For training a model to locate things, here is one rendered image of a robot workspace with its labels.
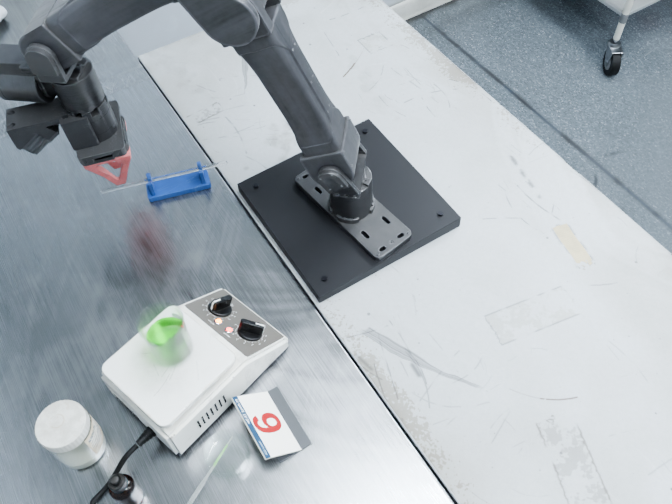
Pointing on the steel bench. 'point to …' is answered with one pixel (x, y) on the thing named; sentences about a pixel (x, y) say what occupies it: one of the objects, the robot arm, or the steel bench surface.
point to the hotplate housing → (200, 413)
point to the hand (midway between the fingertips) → (118, 171)
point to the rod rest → (158, 190)
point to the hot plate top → (185, 374)
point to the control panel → (234, 323)
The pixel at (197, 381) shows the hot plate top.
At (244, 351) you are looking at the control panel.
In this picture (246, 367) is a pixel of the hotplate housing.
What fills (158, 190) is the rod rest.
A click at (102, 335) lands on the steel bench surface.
